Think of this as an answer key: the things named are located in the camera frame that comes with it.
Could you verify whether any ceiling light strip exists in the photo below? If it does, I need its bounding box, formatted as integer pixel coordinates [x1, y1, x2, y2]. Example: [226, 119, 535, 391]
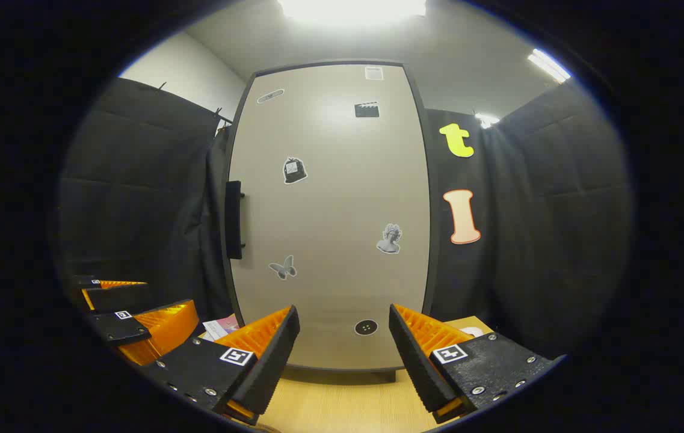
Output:
[527, 48, 572, 84]

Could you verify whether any grey cabinet door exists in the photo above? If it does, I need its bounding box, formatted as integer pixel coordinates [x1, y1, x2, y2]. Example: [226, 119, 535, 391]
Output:
[223, 60, 440, 372]

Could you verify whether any black backdrop cloth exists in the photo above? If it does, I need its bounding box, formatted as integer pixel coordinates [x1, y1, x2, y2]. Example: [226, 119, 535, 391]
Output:
[56, 77, 634, 361]

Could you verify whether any large ceiling light panel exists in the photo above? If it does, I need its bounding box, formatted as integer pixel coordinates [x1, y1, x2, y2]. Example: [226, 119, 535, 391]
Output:
[279, 0, 428, 26]

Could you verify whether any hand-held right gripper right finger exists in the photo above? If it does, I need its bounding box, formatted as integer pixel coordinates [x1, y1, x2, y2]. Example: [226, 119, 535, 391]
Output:
[389, 304, 565, 425]

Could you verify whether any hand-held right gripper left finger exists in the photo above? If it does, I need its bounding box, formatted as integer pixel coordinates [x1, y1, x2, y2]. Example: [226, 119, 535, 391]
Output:
[140, 305, 301, 426]

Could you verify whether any white book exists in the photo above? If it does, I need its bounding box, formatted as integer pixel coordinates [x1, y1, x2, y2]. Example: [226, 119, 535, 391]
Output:
[202, 320, 232, 342]

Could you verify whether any black cabinet door handle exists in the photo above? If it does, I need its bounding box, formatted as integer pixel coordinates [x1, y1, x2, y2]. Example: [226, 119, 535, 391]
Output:
[225, 180, 246, 260]

